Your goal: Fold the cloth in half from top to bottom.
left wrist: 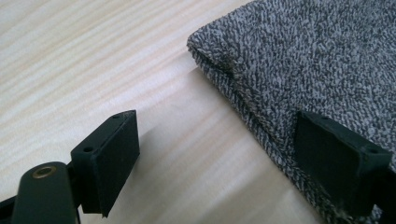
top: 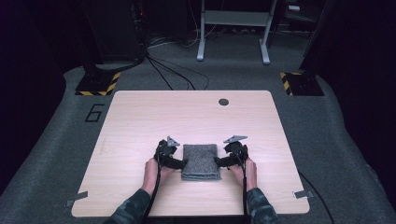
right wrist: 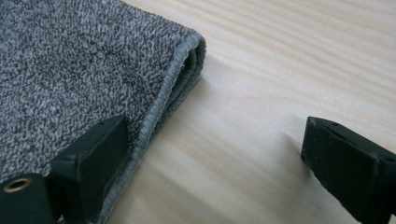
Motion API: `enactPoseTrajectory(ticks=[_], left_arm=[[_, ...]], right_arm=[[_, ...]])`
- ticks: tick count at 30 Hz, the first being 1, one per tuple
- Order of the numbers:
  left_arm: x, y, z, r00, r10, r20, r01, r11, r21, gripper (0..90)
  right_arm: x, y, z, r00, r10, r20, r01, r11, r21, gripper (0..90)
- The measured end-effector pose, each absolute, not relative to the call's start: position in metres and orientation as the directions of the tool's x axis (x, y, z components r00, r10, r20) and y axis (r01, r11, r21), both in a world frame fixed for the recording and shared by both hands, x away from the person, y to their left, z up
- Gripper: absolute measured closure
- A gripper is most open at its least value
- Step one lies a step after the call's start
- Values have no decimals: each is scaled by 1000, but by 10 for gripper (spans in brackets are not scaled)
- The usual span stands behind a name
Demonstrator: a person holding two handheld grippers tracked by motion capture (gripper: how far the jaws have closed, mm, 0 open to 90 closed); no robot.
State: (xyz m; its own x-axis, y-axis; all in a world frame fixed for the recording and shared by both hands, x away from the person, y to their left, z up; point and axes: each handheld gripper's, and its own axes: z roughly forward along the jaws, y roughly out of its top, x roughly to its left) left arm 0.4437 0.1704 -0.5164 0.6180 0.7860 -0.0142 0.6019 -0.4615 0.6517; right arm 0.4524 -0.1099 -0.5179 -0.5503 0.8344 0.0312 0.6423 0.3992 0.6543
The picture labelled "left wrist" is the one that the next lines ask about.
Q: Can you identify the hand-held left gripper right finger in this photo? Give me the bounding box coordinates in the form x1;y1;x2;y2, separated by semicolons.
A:
293;110;393;217

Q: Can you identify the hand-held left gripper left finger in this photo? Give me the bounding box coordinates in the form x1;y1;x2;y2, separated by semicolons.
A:
70;109;141;218

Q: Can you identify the grey speckled towel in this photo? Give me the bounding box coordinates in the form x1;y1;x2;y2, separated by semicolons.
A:
186;0;396;224

